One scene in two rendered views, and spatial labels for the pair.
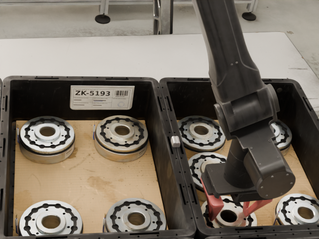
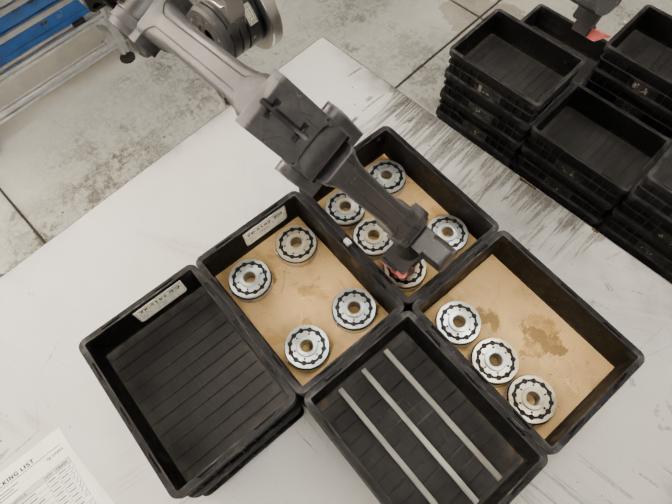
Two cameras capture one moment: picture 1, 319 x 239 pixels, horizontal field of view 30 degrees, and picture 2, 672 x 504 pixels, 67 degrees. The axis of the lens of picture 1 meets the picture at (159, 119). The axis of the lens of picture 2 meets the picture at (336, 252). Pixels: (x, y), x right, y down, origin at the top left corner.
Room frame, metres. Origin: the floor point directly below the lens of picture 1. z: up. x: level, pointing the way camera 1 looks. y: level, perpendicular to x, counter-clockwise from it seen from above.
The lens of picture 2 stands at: (0.31, 0.17, 1.99)
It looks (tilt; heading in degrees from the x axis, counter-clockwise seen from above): 65 degrees down; 339
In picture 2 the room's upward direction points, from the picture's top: 4 degrees counter-clockwise
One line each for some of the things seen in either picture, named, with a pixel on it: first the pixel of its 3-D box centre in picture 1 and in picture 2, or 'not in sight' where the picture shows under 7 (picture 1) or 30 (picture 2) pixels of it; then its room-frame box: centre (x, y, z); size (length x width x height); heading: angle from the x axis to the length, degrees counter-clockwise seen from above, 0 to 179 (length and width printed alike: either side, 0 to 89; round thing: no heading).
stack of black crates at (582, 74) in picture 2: not in sight; (549, 63); (1.50, -1.36, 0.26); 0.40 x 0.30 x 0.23; 21
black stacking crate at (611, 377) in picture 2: not in sight; (516, 339); (0.43, -0.29, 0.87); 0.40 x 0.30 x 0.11; 16
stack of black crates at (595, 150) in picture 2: not in sight; (581, 161); (0.99, -1.13, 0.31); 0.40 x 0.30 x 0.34; 21
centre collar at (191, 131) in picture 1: (201, 131); (345, 206); (0.91, -0.09, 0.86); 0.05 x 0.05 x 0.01
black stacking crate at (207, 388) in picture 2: not in sight; (192, 376); (0.66, 0.40, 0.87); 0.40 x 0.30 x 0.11; 16
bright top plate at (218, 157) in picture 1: (212, 171); (373, 236); (0.80, -0.11, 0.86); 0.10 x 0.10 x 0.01
